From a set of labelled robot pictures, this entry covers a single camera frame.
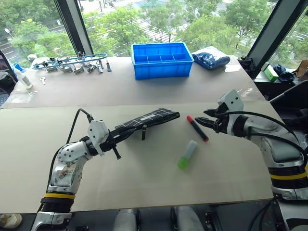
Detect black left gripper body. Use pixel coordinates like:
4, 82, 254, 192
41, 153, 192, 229
100, 134, 119, 152

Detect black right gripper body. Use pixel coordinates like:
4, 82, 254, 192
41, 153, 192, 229
213, 103, 229, 134

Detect black grid pouch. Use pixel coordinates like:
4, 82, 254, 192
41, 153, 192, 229
115, 108, 180, 141

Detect red marker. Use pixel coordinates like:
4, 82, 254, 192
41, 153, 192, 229
186, 115, 209, 142

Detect green highlighter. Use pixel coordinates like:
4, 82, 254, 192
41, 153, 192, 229
177, 140, 198, 170

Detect clear plastic wrapper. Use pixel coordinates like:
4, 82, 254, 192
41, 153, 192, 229
240, 87, 260, 100
9, 89, 37, 103

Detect blue plastic bag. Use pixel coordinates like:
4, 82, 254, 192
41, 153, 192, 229
192, 51, 231, 70

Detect black bag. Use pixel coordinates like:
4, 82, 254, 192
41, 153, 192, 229
237, 57, 257, 79

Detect grey rounded shape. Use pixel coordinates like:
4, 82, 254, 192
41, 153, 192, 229
113, 208, 137, 231

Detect green and white box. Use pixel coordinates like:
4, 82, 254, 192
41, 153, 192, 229
261, 62, 279, 82

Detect blue plastic divided crate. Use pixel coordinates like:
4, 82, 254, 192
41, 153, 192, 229
131, 42, 194, 80

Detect dark blue cloth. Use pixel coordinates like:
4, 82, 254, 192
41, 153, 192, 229
273, 64, 295, 83

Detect blue clip hanger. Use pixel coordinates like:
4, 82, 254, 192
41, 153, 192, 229
32, 52, 108, 70

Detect brown cardboard piece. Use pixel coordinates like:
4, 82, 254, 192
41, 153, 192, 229
294, 59, 308, 78

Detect white bottle with blue cap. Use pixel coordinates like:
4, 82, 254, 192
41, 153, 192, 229
13, 63, 33, 89

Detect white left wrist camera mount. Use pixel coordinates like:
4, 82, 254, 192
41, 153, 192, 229
87, 120, 109, 157

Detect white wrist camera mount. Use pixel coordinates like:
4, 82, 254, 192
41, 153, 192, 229
217, 89, 244, 135
87, 120, 109, 157

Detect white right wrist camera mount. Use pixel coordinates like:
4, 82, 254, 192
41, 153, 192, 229
217, 89, 244, 135

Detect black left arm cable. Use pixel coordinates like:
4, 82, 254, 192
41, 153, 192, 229
47, 108, 95, 191

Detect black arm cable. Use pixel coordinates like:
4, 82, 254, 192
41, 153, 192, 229
220, 110, 308, 167
47, 108, 95, 191

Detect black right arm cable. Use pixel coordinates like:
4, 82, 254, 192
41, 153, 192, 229
220, 110, 308, 167

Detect black window frame post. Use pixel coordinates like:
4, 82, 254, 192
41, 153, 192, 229
245, 0, 308, 78
53, 0, 94, 56

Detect black floor cables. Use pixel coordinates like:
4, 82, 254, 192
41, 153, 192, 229
247, 199, 287, 231

